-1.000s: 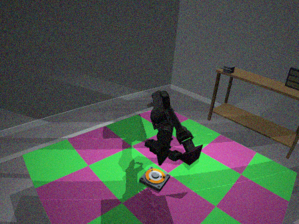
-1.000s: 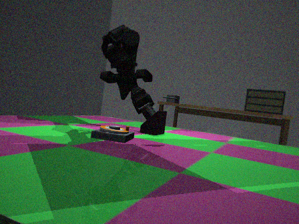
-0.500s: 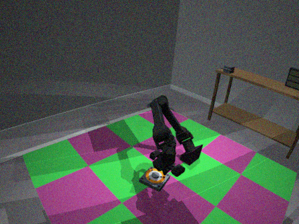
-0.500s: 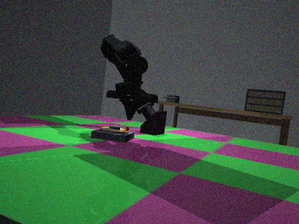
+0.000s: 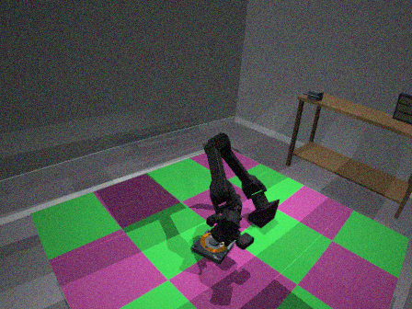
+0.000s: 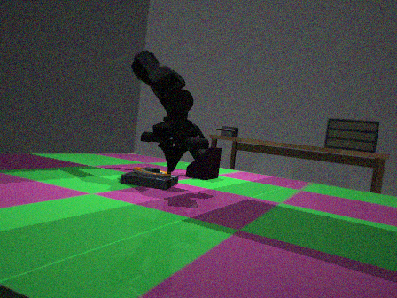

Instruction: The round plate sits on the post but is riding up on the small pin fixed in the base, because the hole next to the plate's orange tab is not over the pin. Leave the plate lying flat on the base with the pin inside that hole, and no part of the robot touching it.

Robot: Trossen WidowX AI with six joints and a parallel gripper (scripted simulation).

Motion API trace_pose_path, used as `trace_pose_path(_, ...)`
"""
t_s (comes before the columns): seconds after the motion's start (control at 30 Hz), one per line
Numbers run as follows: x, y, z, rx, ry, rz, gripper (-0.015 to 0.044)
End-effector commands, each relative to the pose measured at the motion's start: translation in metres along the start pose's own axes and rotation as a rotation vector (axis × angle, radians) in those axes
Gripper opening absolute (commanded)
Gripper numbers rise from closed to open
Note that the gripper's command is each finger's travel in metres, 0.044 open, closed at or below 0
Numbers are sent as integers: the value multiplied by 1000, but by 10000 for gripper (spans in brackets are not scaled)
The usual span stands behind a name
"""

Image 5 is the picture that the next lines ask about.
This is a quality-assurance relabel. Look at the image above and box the orange round plate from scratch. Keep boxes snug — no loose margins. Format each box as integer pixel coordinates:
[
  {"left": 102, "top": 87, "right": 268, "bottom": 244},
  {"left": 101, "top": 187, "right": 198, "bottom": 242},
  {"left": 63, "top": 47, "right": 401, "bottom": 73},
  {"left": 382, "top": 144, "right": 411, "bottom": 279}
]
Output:
[{"left": 200, "top": 233, "right": 227, "bottom": 254}]

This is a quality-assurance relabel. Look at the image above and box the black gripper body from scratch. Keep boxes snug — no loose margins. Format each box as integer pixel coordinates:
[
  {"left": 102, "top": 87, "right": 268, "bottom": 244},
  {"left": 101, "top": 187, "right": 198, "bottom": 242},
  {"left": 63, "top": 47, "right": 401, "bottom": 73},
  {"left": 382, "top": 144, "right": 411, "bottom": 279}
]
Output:
[{"left": 206, "top": 213, "right": 254, "bottom": 250}]

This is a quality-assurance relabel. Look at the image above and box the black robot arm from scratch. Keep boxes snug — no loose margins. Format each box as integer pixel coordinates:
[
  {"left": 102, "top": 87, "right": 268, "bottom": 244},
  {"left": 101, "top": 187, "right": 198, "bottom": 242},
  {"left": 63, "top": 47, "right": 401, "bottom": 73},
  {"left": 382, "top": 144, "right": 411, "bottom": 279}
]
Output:
[{"left": 204, "top": 133, "right": 271, "bottom": 243}]

